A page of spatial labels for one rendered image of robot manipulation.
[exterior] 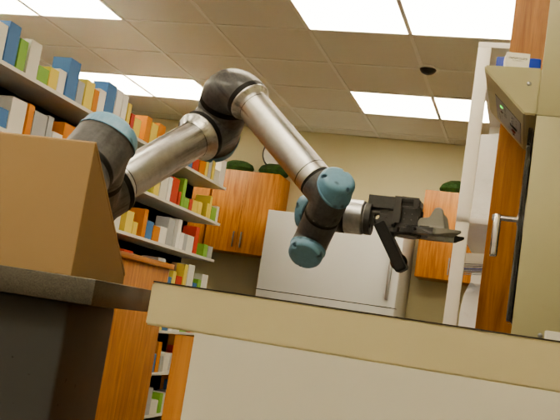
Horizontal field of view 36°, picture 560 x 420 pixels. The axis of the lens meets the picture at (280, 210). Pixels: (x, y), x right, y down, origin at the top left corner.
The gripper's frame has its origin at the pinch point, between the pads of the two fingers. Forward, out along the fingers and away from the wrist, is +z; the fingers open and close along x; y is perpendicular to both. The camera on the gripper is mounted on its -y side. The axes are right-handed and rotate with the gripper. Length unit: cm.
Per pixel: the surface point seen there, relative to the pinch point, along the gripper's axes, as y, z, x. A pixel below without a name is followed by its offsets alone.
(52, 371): -35, -55, -60
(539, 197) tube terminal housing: 9.4, 15.3, -5.6
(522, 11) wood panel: 63, 6, 32
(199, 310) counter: -22, -13, -110
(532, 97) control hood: 29.9, 11.8, -5.4
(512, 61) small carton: 40.2, 6.7, 3.1
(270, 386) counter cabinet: -27, -5, -110
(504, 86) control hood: 32.0, 6.0, -5.4
